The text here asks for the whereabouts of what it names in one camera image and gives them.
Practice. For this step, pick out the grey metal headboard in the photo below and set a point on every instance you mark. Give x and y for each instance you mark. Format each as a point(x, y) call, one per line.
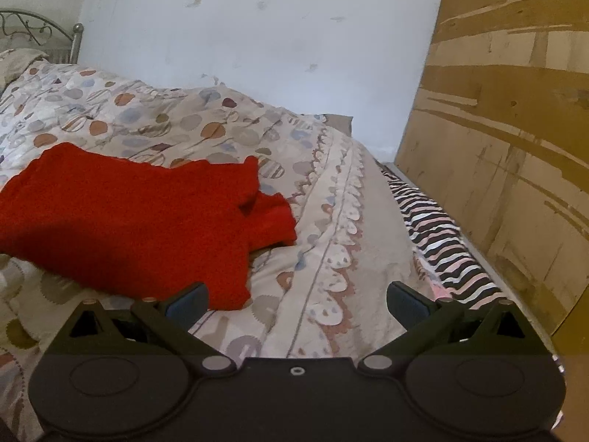
point(27, 27)

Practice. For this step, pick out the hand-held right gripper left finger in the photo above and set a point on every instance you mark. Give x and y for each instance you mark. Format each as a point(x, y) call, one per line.
point(184, 307)

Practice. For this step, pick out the pink cloth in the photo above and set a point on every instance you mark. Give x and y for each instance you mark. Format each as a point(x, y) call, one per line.
point(432, 285)

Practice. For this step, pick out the black and white striped bedsheet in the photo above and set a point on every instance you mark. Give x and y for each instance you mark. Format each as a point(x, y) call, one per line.
point(441, 239)

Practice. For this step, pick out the printed beige pillow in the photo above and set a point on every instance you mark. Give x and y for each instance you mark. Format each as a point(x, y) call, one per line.
point(18, 66)

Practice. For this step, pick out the plain grey pillow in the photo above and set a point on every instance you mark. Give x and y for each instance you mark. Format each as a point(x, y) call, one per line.
point(339, 123)

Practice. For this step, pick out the red knit sweater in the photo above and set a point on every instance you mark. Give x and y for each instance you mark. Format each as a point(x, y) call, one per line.
point(115, 212)

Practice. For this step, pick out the printed duvet with round shapes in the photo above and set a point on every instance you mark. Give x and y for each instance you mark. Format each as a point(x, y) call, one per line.
point(322, 221)

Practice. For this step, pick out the plywood board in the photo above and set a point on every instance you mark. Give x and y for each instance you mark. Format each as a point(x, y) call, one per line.
point(506, 124)

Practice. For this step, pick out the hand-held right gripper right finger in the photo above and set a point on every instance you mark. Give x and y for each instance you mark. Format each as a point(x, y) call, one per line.
point(408, 306)

